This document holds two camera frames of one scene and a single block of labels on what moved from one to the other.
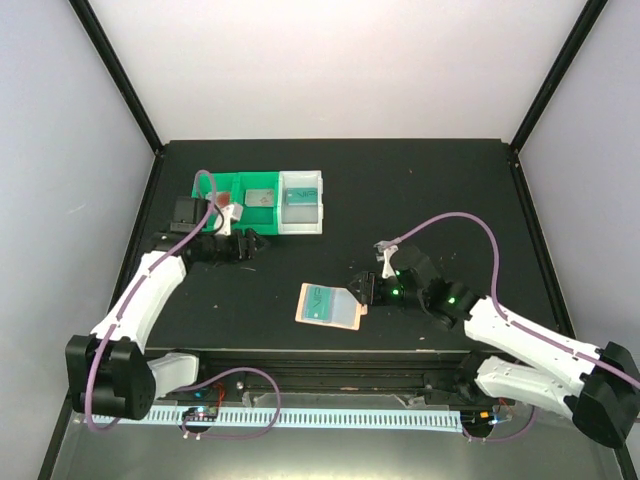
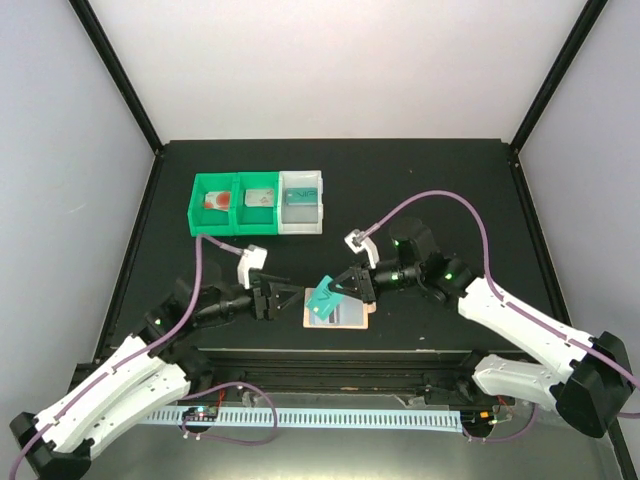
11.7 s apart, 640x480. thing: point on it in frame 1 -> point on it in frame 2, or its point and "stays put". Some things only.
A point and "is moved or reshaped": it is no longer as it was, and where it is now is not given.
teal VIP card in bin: x=302 y=197 stays put
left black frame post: x=130 y=95 stays put
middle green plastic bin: x=262 y=219 stays put
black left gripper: x=248 y=253 -> x=272 y=309
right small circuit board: x=477 y=420 stays put
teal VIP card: x=318 y=303 is moved or reshaped
